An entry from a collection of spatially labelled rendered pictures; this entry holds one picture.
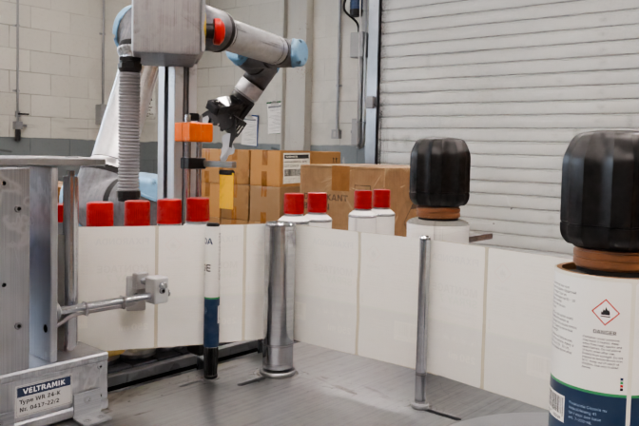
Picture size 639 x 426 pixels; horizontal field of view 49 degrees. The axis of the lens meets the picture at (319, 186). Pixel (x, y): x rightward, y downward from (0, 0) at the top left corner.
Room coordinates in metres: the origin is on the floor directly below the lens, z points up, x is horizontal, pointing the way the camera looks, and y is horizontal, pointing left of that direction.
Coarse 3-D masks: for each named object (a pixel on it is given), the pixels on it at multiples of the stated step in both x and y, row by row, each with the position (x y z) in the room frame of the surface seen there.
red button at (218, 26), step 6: (216, 18) 1.03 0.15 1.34; (210, 24) 1.03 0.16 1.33; (216, 24) 1.02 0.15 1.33; (222, 24) 1.02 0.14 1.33; (210, 30) 1.02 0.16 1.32; (216, 30) 1.02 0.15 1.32; (222, 30) 1.02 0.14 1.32; (210, 36) 1.03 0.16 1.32; (216, 36) 1.02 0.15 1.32; (222, 36) 1.02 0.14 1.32; (216, 42) 1.03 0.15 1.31; (222, 42) 1.04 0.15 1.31
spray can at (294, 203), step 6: (288, 198) 1.15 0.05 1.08; (294, 198) 1.14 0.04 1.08; (300, 198) 1.15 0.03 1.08; (288, 204) 1.15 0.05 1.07; (294, 204) 1.14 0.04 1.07; (300, 204) 1.15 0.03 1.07; (288, 210) 1.15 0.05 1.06; (294, 210) 1.14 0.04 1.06; (300, 210) 1.15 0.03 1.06; (282, 216) 1.15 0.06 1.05; (288, 216) 1.15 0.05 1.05; (294, 216) 1.14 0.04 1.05; (300, 216) 1.15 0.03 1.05; (294, 222) 1.13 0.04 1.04; (300, 222) 1.14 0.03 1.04; (306, 222) 1.15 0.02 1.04
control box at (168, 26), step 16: (144, 0) 0.98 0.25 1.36; (160, 0) 0.98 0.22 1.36; (176, 0) 0.99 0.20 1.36; (192, 0) 0.99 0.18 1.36; (144, 16) 0.98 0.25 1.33; (160, 16) 0.98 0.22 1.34; (176, 16) 0.99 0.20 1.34; (192, 16) 0.99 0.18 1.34; (144, 32) 0.98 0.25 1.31; (160, 32) 0.98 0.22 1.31; (176, 32) 0.99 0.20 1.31; (192, 32) 0.99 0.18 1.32; (144, 48) 0.98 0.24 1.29; (160, 48) 0.98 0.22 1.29; (176, 48) 0.99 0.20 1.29; (192, 48) 0.99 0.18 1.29; (144, 64) 1.12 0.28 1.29; (160, 64) 1.11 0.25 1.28; (176, 64) 1.11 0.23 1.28; (192, 64) 1.10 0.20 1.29
